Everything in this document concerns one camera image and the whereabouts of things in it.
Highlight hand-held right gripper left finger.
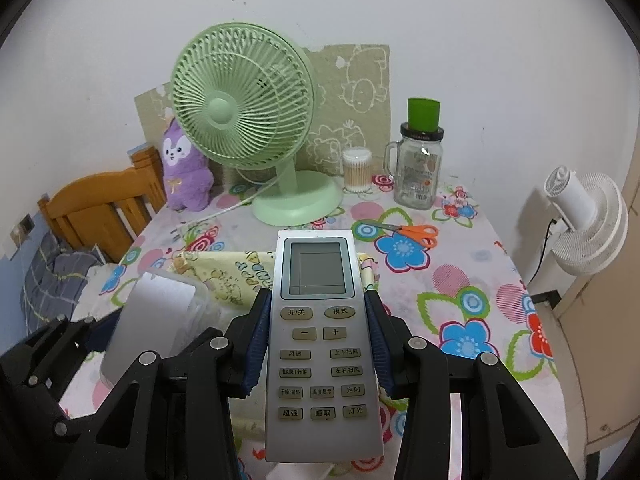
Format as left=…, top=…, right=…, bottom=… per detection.
left=65, top=291, right=274, bottom=480

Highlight black fan cable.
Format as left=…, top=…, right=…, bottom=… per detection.
left=527, top=217, right=558, bottom=286

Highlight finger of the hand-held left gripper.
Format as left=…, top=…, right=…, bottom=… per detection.
left=0, top=385, right=103, bottom=480
left=0, top=314, right=122, bottom=393

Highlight cotton swab container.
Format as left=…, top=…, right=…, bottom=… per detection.
left=342, top=147, right=373, bottom=193

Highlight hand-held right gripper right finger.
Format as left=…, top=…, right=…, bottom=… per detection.
left=364, top=290, right=581, bottom=480

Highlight orange handled scissors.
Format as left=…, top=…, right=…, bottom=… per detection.
left=360, top=220, right=440, bottom=250

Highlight plaid grey bedding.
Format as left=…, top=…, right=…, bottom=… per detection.
left=17, top=232, right=106, bottom=321

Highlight white clip fan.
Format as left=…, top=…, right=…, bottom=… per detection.
left=544, top=166, right=628, bottom=276

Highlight yellow cartoon print storage box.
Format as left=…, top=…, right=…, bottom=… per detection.
left=172, top=249, right=386, bottom=461

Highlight silver air conditioner remote control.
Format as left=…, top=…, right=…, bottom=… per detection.
left=264, top=229, right=386, bottom=465

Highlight wall socket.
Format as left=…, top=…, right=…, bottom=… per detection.
left=10, top=212, right=36, bottom=248

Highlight white fan power cable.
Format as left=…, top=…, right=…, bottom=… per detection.
left=172, top=182, right=273, bottom=236

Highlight beige cartoon wall paper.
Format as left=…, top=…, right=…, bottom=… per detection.
left=134, top=44, right=392, bottom=196

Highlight purple plush toy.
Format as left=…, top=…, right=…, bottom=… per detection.
left=161, top=117, right=215, bottom=212

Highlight clear plastic packet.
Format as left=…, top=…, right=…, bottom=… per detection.
left=99, top=269, right=221, bottom=388

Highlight green desk fan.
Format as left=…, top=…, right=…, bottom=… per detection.
left=170, top=22, right=345, bottom=227

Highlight glass mug jar green lid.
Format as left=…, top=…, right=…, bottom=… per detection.
left=384, top=97, right=446, bottom=209

